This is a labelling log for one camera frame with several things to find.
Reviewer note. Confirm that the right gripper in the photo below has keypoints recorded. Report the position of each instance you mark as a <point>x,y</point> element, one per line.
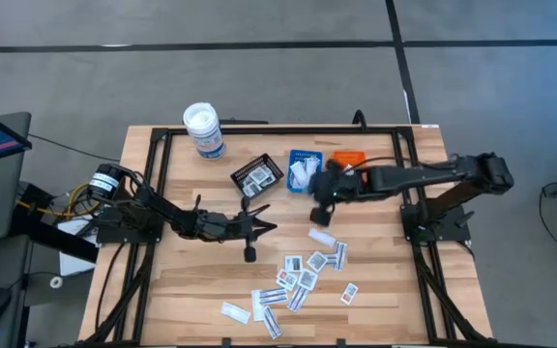
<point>331,186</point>

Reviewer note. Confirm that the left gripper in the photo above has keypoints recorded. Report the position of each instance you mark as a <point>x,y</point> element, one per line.
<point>215,226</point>

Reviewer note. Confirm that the orange label ointment packet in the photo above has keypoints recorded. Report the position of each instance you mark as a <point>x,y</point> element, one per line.
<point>349,293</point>
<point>349,168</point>

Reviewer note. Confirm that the blue striped fabric bandage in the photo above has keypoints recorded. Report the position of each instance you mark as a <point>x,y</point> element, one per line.
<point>330,258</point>
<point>273,296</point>
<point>311,164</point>
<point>340,254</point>

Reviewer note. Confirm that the BZK antiseptic towelette packet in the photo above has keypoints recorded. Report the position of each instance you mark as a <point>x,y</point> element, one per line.
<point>260,174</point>
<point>248,188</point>

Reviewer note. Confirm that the blue plastic basket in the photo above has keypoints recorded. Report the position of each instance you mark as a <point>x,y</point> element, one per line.
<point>305,152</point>

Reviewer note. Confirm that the black plastic basket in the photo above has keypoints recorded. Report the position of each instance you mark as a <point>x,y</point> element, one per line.
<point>237,176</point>

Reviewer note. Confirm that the white drug facts packet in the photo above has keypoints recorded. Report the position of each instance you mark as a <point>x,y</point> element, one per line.
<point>317,261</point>
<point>286,279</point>
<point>269,181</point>
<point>294,263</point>
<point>307,279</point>

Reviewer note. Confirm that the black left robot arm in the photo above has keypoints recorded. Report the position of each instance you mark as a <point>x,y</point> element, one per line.
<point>138,203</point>

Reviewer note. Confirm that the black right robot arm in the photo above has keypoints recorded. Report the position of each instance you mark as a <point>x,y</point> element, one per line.
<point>404,176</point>

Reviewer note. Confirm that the orange plastic basket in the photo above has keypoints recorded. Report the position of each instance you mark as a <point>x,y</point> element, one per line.
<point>348,155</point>

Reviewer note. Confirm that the plain white bandage wrapper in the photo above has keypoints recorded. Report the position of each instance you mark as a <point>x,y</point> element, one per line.
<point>256,309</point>
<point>322,237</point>
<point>235,312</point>

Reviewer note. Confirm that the crumpled blue striped bandage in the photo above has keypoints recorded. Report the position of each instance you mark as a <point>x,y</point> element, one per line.
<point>272,322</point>
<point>298,298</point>

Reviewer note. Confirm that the white wipes canister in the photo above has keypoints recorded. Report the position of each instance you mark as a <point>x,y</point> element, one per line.
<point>203,128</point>

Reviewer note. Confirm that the black table edge clamp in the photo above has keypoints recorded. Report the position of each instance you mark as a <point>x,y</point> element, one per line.
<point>340,342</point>
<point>226,342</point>

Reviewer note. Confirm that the white paper sheet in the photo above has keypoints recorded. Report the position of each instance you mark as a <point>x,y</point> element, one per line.
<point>73,263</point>

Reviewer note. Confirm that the white tape roll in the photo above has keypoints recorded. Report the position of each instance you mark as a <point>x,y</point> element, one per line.
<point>51,282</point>

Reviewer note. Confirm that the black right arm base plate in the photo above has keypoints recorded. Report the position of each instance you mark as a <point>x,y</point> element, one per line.
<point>452,227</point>

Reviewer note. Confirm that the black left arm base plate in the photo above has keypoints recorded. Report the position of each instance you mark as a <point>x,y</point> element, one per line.
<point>109,232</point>

